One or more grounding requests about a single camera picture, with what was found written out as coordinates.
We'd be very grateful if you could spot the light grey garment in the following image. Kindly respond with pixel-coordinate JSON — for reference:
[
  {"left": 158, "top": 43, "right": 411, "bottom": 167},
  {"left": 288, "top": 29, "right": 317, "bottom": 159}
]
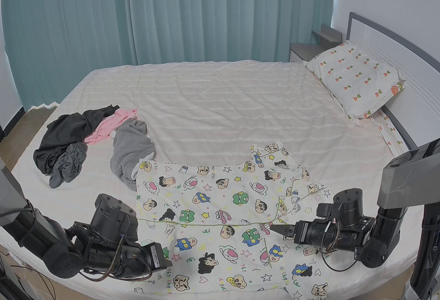
[{"left": 110, "top": 118, "right": 156, "bottom": 193}]

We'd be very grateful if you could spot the blue-green curtain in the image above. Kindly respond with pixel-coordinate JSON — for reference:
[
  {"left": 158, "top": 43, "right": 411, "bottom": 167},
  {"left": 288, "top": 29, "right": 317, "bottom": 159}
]
[
  {"left": 1, "top": 0, "right": 135, "bottom": 114},
  {"left": 127, "top": 0, "right": 336, "bottom": 65}
]

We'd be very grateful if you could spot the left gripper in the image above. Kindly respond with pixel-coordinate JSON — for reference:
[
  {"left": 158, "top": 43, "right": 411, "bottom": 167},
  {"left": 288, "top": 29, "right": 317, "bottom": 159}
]
[{"left": 118, "top": 242, "right": 173, "bottom": 281}]

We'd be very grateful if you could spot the pink garment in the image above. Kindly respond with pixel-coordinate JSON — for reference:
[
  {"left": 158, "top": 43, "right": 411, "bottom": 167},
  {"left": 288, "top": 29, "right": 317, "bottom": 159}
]
[{"left": 85, "top": 107, "right": 138, "bottom": 145}]

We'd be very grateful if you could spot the black garment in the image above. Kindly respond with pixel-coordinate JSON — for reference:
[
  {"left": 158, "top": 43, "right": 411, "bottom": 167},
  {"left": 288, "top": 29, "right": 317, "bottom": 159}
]
[{"left": 33, "top": 105, "right": 120, "bottom": 175}]

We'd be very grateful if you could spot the grey bedside table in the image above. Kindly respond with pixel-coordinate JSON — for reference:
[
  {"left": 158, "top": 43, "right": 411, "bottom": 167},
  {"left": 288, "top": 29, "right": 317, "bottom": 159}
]
[{"left": 289, "top": 23, "right": 343, "bottom": 63}]

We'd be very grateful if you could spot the black cable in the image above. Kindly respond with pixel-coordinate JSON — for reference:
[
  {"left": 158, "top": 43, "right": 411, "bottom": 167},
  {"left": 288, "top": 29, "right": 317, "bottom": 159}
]
[{"left": 320, "top": 248, "right": 367, "bottom": 272}]

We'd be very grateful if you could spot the bed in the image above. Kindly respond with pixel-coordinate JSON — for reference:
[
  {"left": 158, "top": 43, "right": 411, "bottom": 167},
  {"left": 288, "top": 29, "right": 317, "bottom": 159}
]
[{"left": 0, "top": 11, "right": 440, "bottom": 300}]

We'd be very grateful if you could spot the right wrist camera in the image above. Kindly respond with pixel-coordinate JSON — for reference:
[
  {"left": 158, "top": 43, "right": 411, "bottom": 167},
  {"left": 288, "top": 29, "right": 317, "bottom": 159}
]
[{"left": 316, "top": 203, "right": 333, "bottom": 224}]

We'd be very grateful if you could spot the dark grey garment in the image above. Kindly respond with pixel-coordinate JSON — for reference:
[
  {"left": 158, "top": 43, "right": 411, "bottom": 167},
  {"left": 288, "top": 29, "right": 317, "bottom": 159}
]
[{"left": 48, "top": 141, "right": 88, "bottom": 189}]

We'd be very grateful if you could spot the white printed pillow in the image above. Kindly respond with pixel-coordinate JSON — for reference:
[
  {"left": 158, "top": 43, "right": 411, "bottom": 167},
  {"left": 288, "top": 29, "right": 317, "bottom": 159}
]
[{"left": 304, "top": 39, "right": 407, "bottom": 126}]

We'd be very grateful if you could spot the white printed pyjama top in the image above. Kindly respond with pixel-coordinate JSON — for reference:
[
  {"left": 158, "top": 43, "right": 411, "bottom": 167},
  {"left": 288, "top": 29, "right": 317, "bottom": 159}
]
[{"left": 133, "top": 142, "right": 333, "bottom": 300}]

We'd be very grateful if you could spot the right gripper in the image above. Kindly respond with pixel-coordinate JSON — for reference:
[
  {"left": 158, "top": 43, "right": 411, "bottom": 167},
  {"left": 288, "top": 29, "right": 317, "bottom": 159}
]
[{"left": 294, "top": 219, "right": 339, "bottom": 252}]

